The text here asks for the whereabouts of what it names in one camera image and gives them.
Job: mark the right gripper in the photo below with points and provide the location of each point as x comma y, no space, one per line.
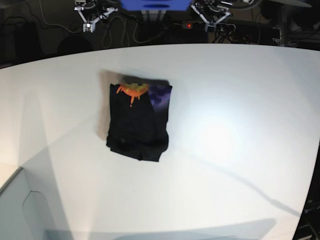
92,15

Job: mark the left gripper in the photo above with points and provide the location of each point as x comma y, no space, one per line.
211,14

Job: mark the black T-shirt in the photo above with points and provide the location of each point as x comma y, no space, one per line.
139,113

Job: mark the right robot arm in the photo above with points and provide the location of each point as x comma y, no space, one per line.
100,5

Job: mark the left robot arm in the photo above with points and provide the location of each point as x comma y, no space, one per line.
237,5

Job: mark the black power strip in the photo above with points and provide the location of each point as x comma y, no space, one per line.
200,26

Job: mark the blue box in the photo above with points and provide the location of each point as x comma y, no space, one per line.
167,5

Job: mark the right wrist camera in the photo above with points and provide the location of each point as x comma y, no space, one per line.
89,27

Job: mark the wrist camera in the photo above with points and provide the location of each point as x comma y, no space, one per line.
89,27
210,27

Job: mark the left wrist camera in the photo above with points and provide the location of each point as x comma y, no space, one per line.
210,27

